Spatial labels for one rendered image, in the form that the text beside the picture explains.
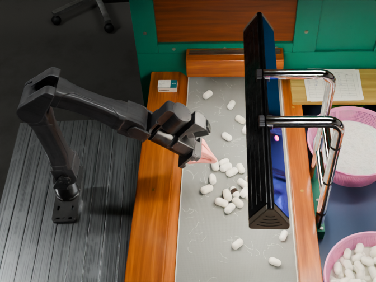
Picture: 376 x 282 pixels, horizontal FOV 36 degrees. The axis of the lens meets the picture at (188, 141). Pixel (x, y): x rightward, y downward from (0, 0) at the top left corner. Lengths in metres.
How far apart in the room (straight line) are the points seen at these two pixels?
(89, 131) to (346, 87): 0.82
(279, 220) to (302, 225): 0.38
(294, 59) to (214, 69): 0.26
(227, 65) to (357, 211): 0.58
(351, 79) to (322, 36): 0.17
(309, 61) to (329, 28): 0.13
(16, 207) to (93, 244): 0.27
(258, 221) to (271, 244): 0.37
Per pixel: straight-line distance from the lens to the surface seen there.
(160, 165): 1.63
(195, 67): 1.80
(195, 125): 1.42
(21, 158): 1.87
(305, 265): 1.46
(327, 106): 1.44
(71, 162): 1.59
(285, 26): 1.80
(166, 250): 1.47
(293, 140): 1.69
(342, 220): 1.65
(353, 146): 1.75
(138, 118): 1.42
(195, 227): 1.53
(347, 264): 1.50
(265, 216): 1.13
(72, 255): 1.62
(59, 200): 1.71
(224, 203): 1.55
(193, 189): 1.60
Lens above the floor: 2.02
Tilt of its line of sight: 49 degrees down
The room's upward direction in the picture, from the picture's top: 4 degrees counter-clockwise
